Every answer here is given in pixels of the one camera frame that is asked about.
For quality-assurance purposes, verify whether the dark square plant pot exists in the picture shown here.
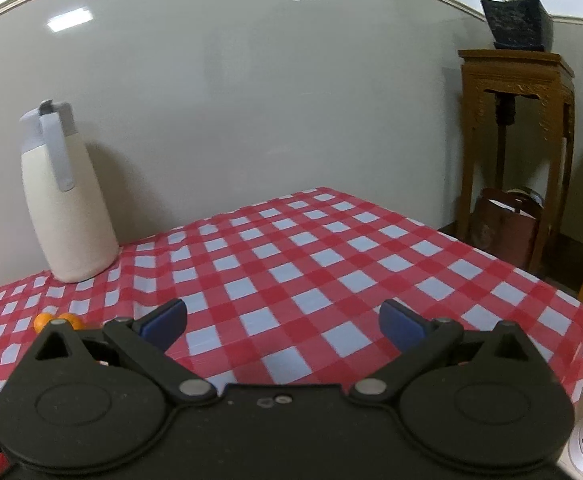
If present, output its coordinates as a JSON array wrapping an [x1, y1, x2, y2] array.
[[481, 0, 555, 52]]

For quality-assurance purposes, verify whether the red white checkered tablecloth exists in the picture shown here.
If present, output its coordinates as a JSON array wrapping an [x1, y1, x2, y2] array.
[[0, 186, 583, 480]]

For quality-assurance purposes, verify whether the white thermos jug grey handle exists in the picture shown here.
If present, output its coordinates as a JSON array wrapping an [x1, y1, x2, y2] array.
[[20, 100, 120, 283]]

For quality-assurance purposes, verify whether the wooden plant stand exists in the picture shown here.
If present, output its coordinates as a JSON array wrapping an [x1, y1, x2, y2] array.
[[458, 49, 576, 274]]

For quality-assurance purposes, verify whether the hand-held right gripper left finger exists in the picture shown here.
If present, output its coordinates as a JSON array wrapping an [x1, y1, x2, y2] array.
[[19, 299, 218, 406]]

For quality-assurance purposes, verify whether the dark pole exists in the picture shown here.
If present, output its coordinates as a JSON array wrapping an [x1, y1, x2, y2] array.
[[495, 95, 518, 192]]

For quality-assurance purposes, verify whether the brown bag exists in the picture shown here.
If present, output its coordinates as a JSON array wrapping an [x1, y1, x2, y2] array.
[[473, 187, 545, 269]]

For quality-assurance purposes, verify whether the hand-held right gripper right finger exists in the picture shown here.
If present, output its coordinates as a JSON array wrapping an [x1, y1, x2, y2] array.
[[350, 299, 547, 405]]

